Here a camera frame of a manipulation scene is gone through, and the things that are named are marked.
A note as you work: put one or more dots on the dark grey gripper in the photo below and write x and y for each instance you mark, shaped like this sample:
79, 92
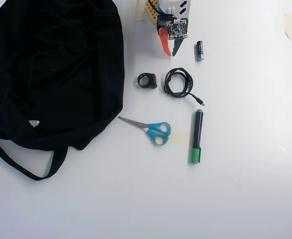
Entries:
165, 43

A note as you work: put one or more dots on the grey and teal robot arm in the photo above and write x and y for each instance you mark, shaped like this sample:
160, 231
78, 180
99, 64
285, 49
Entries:
183, 10

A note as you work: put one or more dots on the black cloth bag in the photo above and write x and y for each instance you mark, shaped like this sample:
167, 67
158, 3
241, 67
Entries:
48, 74

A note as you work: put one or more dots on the dark cylindrical battery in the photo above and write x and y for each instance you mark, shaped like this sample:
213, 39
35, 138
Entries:
200, 51

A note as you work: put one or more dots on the yellow perforated base block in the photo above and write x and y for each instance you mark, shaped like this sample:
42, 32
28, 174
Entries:
151, 13

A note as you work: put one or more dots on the long beige tape strip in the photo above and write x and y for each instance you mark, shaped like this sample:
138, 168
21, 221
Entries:
138, 12

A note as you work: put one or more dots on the green and black marker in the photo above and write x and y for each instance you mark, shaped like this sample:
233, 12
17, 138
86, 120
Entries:
197, 129

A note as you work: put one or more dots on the short beige tape strip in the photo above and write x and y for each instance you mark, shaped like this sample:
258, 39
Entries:
181, 139

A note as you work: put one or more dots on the beige tape strip torn end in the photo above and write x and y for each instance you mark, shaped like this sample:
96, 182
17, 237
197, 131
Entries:
291, 27

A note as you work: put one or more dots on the square camera circuit board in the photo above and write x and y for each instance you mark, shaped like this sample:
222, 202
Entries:
177, 30

